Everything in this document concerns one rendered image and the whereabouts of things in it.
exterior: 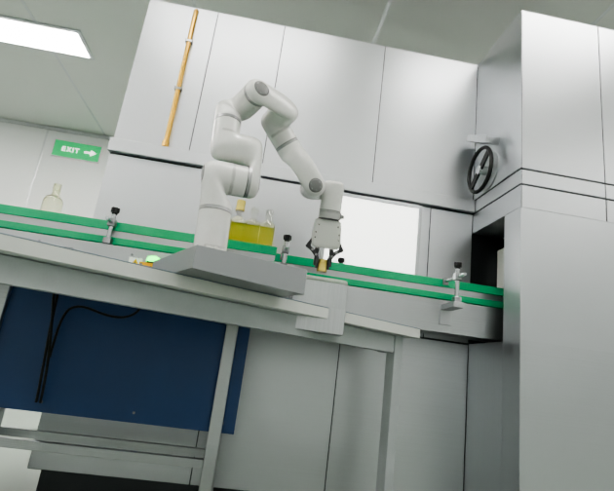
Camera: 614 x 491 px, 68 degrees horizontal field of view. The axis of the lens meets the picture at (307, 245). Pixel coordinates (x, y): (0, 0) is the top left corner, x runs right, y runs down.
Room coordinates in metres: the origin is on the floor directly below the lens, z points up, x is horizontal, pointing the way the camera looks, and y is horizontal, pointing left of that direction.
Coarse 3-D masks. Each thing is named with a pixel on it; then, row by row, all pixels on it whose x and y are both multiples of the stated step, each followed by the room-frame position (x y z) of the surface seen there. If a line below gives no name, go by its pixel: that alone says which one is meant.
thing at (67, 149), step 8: (56, 144) 4.54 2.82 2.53; (64, 144) 4.55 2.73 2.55; (72, 144) 4.56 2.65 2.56; (80, 144) 4.57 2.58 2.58; (88, 144) 4.58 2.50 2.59; (56, 152) 4.55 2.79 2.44; (64, 152) 4.56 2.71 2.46; (72, 152) 4.56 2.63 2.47; (80, 152) 4.57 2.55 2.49; (88, 152) 4.58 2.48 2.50; (96, 152) 4.59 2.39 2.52; (80, 160) 4.58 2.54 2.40; (88, 160) 4.58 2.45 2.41; (96, 160) 4.59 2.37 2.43
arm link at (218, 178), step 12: (204, 168) 1.23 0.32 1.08; (216, 168) 1.22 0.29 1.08; (228, 168) 1.23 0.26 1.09; (240, 168) 1.24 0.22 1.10; (204, 180) 1.23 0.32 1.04; (216, 180) 1.22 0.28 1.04; (228, 180) 1.23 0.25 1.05; (240, 180) 1.24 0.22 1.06; (204, 192) 1.23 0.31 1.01; (216, 192) 1.22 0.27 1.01; (228, 192) 1.26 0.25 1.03; (240, 192) 1.27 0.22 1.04; (204, 204) 1.23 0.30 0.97; (216, 204) 1.22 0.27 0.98; (228, 204) 1.24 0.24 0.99
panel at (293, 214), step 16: (272, 192) 1.83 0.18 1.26; (288, 192) 1.83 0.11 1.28; (272, 208) 1.83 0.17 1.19; (288, 208) 1.84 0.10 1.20; (304, 208) 1.84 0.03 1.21; (288, 224) 1.84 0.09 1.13; (304, 224) 1.84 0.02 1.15; (304, 240) 1.84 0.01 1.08; (304, 256) 1.84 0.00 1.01; (320, 256) 1.85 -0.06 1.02; (416, 256) 1.89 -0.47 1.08; (416, 272) 1.89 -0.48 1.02
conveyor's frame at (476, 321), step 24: (48, 240) 1.48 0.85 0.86; (72, 240) 1.49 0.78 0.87; (360, 288) 1.69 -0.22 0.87; (360, 312) 1.69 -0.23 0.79; (384, 312) 1.70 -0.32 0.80; (408, 312) 1.71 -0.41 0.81; (432, 312) 1.71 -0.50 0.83; (456, 312) 1.72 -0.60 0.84; (480, 312) 1.73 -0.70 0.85; (456, 336) 1.85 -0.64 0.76; (480, 336) 1.73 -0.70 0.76
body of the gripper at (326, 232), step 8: (320, 224) 1.49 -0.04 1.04; (328, 224) 1.49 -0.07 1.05; (336, 224) 1.49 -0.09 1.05; (312, 232) 1.52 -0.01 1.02; (320, 232) 1.50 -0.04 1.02; (328, 232) 1.50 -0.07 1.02; (336, 232) 1.50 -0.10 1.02; (312, 240) 1.51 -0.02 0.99; (320, 240) 1.51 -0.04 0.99; (328, 240) 1.51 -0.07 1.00; (336, 240) 1.51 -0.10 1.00; (336, 248) 1.52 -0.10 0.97
